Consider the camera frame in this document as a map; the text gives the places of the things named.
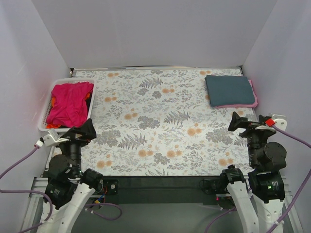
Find orange garment in basket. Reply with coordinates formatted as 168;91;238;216
46;97;61;129

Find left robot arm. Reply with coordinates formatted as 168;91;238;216
37;118;104;233

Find magenta t-shirt in basket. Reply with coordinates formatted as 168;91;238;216
46;82;94;128

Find folded pink t-shirt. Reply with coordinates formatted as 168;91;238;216
216;80;258;108

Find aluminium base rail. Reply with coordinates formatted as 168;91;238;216
20;176;303;233

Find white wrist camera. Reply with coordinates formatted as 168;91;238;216
34;129;69;148
265;114;288;131

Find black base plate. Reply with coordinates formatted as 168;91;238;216
104;176;230;205

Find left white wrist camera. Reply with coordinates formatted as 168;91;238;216
34;129;69;148

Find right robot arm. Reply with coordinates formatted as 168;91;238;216
220;112;287;233

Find blue-grey t-shirt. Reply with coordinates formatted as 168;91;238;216
205;75;255;107

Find floral table mat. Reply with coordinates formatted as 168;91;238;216
75;68;257;176

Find white plastic basket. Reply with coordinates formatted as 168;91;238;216
38;78;97;132

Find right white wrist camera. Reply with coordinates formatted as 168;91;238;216
265;114;288;131

